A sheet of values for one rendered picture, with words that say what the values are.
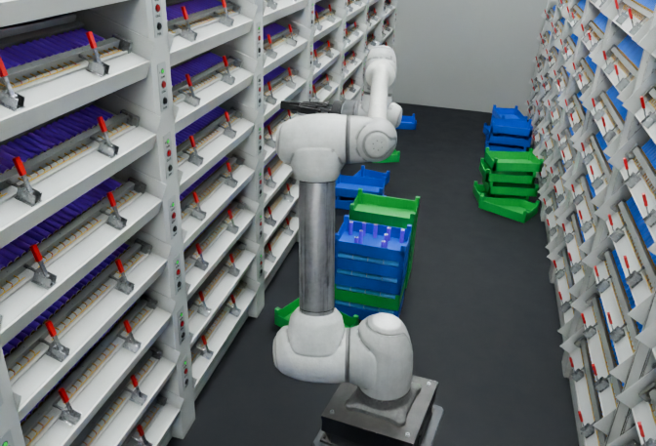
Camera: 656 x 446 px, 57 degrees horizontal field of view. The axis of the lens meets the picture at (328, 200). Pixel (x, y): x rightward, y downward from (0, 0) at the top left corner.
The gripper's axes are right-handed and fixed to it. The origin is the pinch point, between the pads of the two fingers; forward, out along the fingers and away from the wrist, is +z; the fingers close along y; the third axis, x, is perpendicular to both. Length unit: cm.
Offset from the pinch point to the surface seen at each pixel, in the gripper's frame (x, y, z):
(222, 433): -96, -68, 1
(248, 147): -17.0, -4.9, 14.8
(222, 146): -6.8, -32.8, 13.1
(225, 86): 12.2, -27.0, 13.6
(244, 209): -42.9, -5.7, 16.6
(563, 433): -96, -34, -112
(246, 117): -4.9, -5.3, 15.3
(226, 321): -81, -29, 15
